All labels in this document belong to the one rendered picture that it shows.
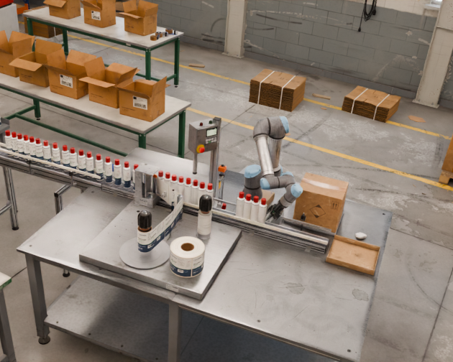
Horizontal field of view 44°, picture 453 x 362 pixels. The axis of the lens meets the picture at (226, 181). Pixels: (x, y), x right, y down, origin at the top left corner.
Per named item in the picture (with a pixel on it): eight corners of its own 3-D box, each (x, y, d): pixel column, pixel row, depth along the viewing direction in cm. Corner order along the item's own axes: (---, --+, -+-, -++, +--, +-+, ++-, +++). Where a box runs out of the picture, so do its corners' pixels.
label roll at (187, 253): (198, 253, 339) (199, 234, 332) (208, 274, 323) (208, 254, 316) (166, 258, 333) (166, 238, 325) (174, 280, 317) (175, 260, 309)
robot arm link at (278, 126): (257, 176, 400) (264, 113, 364) (277, 174, 403) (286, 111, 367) (262, 187, 391) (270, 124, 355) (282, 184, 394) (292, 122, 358)
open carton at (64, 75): (41, 94, 549) (37, 57, 529) (71, 80, 584) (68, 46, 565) (72, 103, 535) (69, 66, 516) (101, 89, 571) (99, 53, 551)
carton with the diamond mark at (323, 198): (292, 221, 380) (297, 188, 366) (300, 204, 399) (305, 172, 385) (335, 233, 372) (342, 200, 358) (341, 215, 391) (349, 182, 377)
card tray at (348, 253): (325, 261, 348) (326, 256, 346) (333, 238, 369) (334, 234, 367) (373, 275, 340) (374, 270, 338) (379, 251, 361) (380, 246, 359)
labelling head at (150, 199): (134, 202, 380) (134, 170, 367) (143, 193, 391) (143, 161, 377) (152, 207, 376) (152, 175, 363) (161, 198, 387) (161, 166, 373)
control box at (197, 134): (188, 149, 367) (188, 123, 358) (209, 143, 376) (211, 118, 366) (195, 155, 360) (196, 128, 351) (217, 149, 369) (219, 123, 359)
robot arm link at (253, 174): (241, 180, 398) (242, 164, 391) (260, 178, 400) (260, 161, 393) (246, 189, 388) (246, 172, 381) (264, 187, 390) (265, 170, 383)
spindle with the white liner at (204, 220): (194, 237, 352) (196, 197, 337) (200, 230, 360) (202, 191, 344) (207, 240, 350) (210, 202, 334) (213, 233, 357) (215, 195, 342)
